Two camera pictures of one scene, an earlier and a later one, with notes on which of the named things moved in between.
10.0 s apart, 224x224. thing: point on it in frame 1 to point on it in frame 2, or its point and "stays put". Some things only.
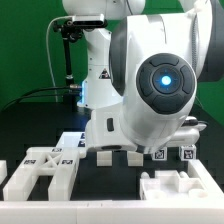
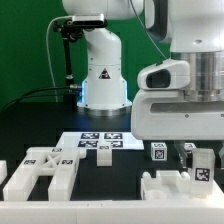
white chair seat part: [170, 184] stays put
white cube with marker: [104, 158] stays put
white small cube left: [160, 154] stays put
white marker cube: [135, 159] to [202, 184]
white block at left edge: [3, 170] stays put
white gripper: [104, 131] to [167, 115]
